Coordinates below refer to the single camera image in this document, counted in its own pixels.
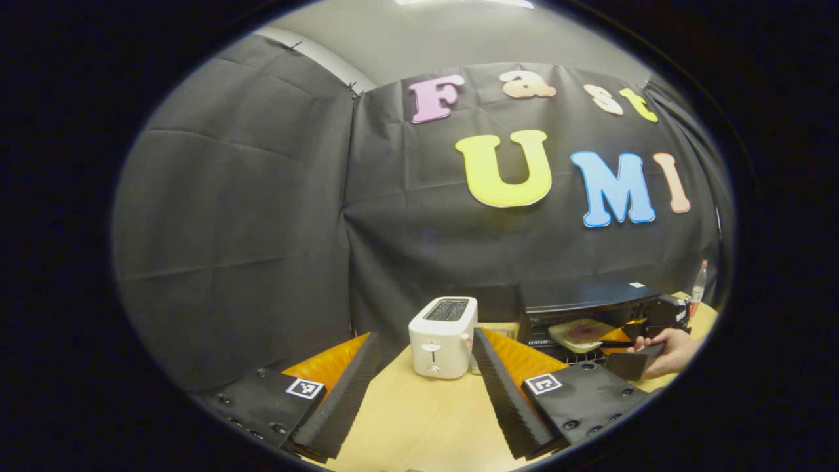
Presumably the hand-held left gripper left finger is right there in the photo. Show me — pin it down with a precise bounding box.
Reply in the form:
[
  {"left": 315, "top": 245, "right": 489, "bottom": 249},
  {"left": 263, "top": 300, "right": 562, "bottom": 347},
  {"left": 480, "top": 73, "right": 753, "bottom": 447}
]
[{"left": 195, "top": 332, "right": 382, "bottom": 459}]

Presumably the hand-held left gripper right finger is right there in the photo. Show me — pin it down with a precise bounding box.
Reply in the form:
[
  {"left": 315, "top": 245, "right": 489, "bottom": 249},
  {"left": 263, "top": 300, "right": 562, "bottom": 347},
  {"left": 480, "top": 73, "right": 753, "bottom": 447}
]
[{"left": 471, "top": 326, "right": 658, "bottom": 460}]

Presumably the black electric oven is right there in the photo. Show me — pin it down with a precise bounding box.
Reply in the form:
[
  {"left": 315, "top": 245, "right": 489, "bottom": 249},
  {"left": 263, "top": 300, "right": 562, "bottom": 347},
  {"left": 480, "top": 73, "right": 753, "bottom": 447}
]
[{"left": 517, "top": 281, "right": 664, "bottom": 366}]

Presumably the beige patterned plate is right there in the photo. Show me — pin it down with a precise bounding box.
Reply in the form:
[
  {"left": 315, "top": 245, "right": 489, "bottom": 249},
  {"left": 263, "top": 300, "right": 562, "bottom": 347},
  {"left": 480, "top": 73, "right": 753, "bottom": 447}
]
[{"left": 547, "top": 317, "right": 617, "bottom": 355}]

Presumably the clear plastic bottle red label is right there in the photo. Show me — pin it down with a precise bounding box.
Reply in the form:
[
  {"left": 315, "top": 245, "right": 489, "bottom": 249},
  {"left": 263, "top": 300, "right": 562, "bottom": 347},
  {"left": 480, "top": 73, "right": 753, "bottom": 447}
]
[{"left": 690, "top": 260, "right": 711, "bottom": 319}]

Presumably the white toaster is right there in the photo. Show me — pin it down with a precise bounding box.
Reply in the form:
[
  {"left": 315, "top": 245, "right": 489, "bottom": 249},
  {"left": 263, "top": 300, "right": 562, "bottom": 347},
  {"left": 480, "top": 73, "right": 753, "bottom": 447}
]
[{"left": 408, "top": 296, "right": 480, "bottom": 380}]

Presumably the black backdrop cloth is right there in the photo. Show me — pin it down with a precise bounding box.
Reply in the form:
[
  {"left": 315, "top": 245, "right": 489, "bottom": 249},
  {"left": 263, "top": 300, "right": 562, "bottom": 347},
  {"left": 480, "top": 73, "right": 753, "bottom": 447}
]
[{"left": 111, "top": 33, "right": 736, "bottom": 394}]

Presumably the ceiling light panel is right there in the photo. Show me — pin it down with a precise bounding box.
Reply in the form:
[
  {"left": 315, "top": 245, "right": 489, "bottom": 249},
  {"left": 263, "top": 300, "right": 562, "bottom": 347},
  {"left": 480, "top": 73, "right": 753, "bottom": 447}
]
[{"left": 393, "top": 0, "right": 536, "bottom": 9}]

